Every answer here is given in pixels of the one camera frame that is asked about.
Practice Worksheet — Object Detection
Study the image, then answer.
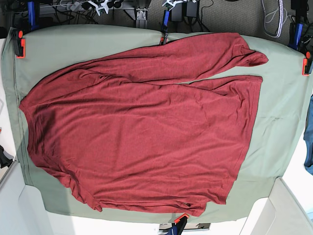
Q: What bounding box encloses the red long-sleeve T-shirt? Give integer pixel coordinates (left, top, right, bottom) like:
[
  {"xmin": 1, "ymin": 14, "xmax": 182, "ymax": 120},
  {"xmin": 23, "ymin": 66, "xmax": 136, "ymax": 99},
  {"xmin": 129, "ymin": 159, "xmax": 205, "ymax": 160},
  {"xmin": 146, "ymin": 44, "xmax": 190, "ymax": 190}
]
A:
[{"xmin": 20, "ymin": 33, "xmax": 268, "ymax": 216}]

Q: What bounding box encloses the blue clamp top middle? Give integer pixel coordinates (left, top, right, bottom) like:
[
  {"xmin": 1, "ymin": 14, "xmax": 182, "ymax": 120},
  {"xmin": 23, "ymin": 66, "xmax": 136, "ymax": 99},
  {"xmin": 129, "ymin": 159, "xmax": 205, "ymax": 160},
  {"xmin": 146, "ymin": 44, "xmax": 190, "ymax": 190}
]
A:
[{"xmin": 159, "ymin": 10, "xmax": 170, "ymax": 46}]

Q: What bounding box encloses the blue orange clamp bottom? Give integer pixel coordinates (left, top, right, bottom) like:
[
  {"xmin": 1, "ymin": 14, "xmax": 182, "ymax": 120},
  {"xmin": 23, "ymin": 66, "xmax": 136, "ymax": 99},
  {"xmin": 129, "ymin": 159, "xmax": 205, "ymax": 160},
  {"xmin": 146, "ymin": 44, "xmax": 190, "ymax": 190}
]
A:
[{"xmin": 167, "ymin": 213, "xmax": 189, "ymax": 235}]

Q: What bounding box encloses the green table cloth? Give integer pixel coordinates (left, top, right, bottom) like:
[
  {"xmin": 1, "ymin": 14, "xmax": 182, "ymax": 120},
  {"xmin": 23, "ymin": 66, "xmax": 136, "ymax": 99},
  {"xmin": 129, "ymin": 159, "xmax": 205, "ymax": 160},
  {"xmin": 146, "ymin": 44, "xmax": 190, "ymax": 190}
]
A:
[{"xmin": 0, "ymin": 24, "xmax": 313, "ymax": 223}]

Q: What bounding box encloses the white power strip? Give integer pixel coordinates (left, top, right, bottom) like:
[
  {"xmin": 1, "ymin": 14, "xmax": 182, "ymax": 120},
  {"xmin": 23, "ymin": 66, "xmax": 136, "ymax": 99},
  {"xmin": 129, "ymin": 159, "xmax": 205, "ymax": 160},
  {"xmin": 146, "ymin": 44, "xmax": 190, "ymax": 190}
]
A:
[{"xmin": 59, "ymin": 0, "xmax": 83, "ymax": 12}]

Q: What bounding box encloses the blue cloth right edge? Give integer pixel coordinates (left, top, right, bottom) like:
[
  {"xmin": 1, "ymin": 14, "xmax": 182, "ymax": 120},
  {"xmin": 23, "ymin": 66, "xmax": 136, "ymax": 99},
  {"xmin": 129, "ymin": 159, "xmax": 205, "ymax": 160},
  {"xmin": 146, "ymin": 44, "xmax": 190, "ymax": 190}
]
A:
[{"xmin": 303, "ymin": 96, "xmax": 313, "ymax": 175}]

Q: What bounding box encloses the orange black clamp left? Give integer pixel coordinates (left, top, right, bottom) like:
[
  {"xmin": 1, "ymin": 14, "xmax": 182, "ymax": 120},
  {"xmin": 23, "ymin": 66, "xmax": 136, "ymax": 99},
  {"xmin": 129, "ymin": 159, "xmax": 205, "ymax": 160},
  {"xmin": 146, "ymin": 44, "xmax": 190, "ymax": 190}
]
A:
[{"xmin": 12, "ymin": 29, "xmax": 26, "ymax": 59}]

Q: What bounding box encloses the black clamp left edge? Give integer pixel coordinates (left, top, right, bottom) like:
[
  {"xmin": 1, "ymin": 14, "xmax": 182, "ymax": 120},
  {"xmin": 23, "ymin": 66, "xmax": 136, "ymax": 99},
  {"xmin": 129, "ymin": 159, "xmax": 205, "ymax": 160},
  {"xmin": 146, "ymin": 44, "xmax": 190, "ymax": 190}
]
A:
[{"xmin": 0, "ymin": 146, "xmax": 13, "ymax": 169}]

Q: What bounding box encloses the white bin bottom right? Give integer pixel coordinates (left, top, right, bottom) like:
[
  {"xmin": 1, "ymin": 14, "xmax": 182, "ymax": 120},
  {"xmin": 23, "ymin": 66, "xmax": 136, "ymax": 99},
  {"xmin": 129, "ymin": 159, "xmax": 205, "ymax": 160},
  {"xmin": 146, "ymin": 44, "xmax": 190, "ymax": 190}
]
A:
[{"xmin": 240, "ymin": 177, "xmax": 313, "ymax": 235}]

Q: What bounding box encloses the white bin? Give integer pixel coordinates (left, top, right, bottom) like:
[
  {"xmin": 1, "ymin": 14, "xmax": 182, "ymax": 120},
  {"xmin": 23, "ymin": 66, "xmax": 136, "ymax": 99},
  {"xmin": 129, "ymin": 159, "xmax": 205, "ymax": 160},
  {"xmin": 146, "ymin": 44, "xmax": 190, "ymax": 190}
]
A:
[
  {"xmin": 240, "ymin": 177, "xmax": 313, "ymax": 235},
  {"xmin": 0, "ymin": 160, "xmax": 74, "ymax": 235}
]

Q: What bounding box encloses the orange clamp right edge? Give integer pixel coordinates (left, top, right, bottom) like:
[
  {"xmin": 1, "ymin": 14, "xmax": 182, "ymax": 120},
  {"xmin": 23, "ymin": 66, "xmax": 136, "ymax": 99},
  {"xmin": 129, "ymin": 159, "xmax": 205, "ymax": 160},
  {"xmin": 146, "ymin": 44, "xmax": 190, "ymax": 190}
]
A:
[{"xmin": 302, "ymin": 51, "xmax": 313, "ymax": 76}]

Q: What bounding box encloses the white bin bottom left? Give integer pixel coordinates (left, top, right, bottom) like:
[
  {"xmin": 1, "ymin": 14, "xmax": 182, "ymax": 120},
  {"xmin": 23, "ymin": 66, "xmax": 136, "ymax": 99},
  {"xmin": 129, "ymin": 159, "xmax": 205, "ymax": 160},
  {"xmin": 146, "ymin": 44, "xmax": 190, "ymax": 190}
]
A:
[{"xmin": 0, "ymin": 160, "xmax": 74, "ymax": 235}]

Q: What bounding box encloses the blue clamp top right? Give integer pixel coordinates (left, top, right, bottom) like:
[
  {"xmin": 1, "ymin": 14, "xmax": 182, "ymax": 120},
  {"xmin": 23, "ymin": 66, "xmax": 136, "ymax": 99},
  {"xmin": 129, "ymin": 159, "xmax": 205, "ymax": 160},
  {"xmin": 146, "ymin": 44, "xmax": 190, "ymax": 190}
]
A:
[{"xmin": 288, "ymin": 23, "xmax": 303, "ymax": 51}]

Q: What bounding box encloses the blue clamp top left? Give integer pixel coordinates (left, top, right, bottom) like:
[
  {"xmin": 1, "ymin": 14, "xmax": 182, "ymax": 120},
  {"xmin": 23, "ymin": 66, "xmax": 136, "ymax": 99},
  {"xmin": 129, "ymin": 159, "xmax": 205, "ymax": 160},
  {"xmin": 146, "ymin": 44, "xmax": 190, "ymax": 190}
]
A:
[{"xmin": 27, "ymin": 0, "xmax": 40, "ymax": 31}]

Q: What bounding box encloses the metal table leg bracket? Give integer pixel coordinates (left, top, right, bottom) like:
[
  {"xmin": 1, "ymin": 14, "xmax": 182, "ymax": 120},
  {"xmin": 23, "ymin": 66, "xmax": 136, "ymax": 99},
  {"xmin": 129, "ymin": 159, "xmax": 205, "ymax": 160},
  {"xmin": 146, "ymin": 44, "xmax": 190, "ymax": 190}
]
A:
[{"xmin": 135, "ymin": 8, "xmax": 148, "ymax": 29}]

